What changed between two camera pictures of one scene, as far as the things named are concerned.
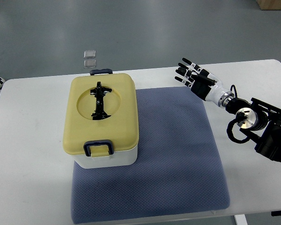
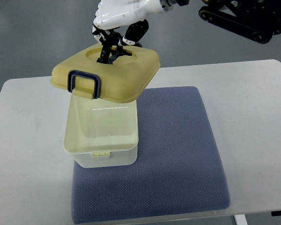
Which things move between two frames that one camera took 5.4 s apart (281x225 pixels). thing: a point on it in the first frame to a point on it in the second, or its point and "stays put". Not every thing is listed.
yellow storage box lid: (122, 128) to (124, 80)
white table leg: (240, 219) stays put
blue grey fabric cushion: (178, 170) stays put
